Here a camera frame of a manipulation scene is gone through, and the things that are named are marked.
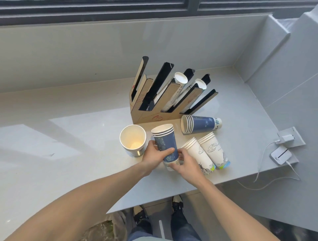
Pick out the white paper cup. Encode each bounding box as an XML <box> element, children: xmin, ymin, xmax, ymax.
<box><xmin>163</xmin><ymin>158</ymin><xmax>181</xmax><ymax>172</ymax></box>

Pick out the stack of blue paper cups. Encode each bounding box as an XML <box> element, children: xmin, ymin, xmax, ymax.
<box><xmin>151</xmin><ymin>124</ymin><xmax>180</xmax><ymax>164</ymax></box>
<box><xmin>180</xmin><ymin>114</ymin><xmax>222</xmax><ymax>135</ymax></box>

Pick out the person's left leg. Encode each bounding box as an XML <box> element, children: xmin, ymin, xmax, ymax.
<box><xmin>127</xmin><ymin>219</ymin><xmax>154</xmax><ymax>241</ymax></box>

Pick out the person's right hand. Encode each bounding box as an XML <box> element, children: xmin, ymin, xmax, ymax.
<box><xmin>170</xmin><ymin>148</ymin><xmax>208</xmax><ymax>188</ymax></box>

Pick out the stack of white printed cups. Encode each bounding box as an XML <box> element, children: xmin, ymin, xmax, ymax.
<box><xmin>153</xmin><ymin>72</ymin><xmax>188</xmax><ymax>105</ymax></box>
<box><xmin>197</xmin><ymin>132</ymin><xmax>231</xmax><ymax>170</ymax></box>
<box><xmin>181</xmin><ymin>137</ymin><xmax>216</xmax><ymax>176</ymax></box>
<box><xmin>173</xmin><ymin>78</ymin><xmax>208</xmax><ymax>108</ymax></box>

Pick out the person's right black shoe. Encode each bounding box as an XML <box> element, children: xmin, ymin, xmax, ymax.
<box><xmin>171</xmin><ymin>195</ymin><xmax>184</xmax><ymax>213</ymax></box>

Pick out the person's right leg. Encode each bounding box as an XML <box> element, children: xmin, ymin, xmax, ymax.
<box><xmin>170</xmin><ymin>211</ymin><xmax>202</xmax><ymax>241</ymax></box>

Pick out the person's right forearm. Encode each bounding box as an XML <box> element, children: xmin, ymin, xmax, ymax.
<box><xmin>195</xmin><ymin>178</ymin><xmax>282</xmax><ymax>241</ymax></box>

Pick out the clear plastic bag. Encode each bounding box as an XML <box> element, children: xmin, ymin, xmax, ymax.
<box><xmin>81</xmin><ymin>211</ymin><xmax>128</xmax><ymax>241</ymax></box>

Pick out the grey wall socket plate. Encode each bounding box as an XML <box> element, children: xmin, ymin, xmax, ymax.
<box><xmin>277</xmin><ymin>126</ymin><xmax>306</xmax><ymax>149</ymax></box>

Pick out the stack of plain white cups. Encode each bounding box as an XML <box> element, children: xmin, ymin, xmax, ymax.
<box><xmin>119</xmin><ymin>124</ymin><xmax>147</xmax><ymax>157</ymax></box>

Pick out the dark window frame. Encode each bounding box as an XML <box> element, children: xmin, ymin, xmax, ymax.
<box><xmin>0</xmin><ymin>0</ymin><xmax>318</xmax><ymax>27</ymax></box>

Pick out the person's black shoe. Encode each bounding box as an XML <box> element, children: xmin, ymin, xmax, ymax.
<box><xmin>171</xmin><ymin>195</ymin><xmax>184</xmax><ymax>213</ymax></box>
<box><xmin>133</xmin><ymin>205</ymin><xmax>150</xmax><ymax>225</ymax></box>

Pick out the white charging cable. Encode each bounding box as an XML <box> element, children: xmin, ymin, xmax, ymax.
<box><xmin>253</xmin><ymin>140</ymin><xmax>281</xmax><ymax>183</ymax></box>
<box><xmin>236</xmin><ymin>161</ymin><xmax>301</xmax><ymax>191</ymax></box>

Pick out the person's left forearm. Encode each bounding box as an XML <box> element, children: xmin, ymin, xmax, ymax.
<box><xmin>4</xmin><ymin>167</ymin><xmax>149</xmax><ymax>241</ymax></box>

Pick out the white power bank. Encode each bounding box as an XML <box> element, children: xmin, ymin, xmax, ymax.
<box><xmin>270</xmin><ymin>146</ymin><xmax>292</xmax><ymax>165</ymax></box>

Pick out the wooden black cup holder rack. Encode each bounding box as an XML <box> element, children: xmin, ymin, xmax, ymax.
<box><xmin>129</xmin><ymin>56</ymin><xmax>219</xmax><ymax>125</ymax></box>

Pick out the white charger plug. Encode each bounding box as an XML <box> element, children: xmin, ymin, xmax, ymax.
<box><xmin>275</xmin><ymin>134</ymin><xmax>294</xmax><ymax>145</ymax></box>

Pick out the person's left black shoe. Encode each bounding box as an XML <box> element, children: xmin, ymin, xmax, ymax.
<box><xmin>133</xmin><ymin>205</ymin><xmax>150</xmax><ymax>225</ymax></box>

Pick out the person's leg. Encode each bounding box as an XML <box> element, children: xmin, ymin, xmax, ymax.
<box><xmin>127</xmin><ymin>219</ymin><xmax>154</xmax><ymax>241</ymax></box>
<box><xmin>170</xmin><ymin>211</ymin><xmax>202</xmax><ymax>241</ymax></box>

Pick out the person's left hand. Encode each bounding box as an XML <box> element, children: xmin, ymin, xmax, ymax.
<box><xmin>141</xmin><ymin>140</ymin><xmax>175</xmax><ymax>177</ymax></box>

